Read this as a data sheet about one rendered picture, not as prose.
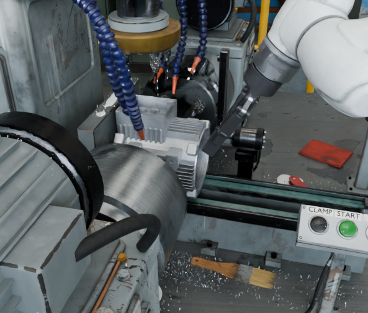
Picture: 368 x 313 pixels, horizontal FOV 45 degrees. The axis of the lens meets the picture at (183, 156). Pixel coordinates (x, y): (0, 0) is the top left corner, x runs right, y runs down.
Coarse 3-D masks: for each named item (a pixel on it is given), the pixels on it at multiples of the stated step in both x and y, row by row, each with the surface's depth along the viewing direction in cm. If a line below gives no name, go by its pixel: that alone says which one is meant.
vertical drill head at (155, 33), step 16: (128, 0) 90; (144, 0) 90; (112, 16) 94; (128, 16) 92; (144, 16) 92; (160, 16) 94; (128, 32) 91; (144, 32) 91; (160, 32) 91; (176, 32) 94; (128, 48) 90; (144, 48) 90; (160, 48) 92; (128, 64) 106; (160, 64) 96
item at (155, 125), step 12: (144, 96) 111; (120, 108) 105; (144, 108) 107; (156, 108) 107; (168, 108) 109; (120, 120) 105; (144, 120) 103; (156, 120) 102; (168, 120) 105; (120, 132) 106; (132, 132) 106; (144, 132) 104; (156, 132) 103
